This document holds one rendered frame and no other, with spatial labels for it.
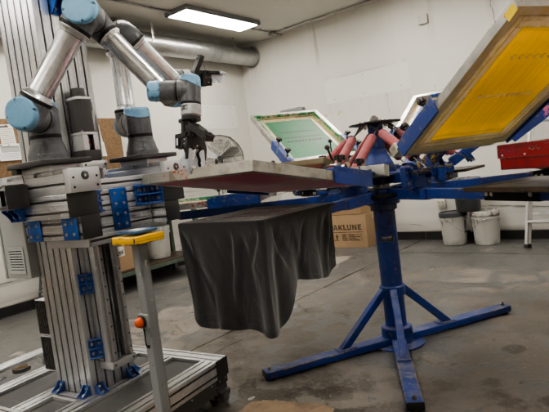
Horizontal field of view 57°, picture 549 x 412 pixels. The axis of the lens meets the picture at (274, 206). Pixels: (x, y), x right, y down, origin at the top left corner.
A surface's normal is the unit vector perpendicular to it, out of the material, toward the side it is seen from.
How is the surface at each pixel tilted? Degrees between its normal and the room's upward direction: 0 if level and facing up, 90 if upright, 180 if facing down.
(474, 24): 90
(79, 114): 90
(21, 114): 96
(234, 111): 90
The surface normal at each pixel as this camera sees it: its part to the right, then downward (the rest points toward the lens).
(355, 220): -0.60, 0.12
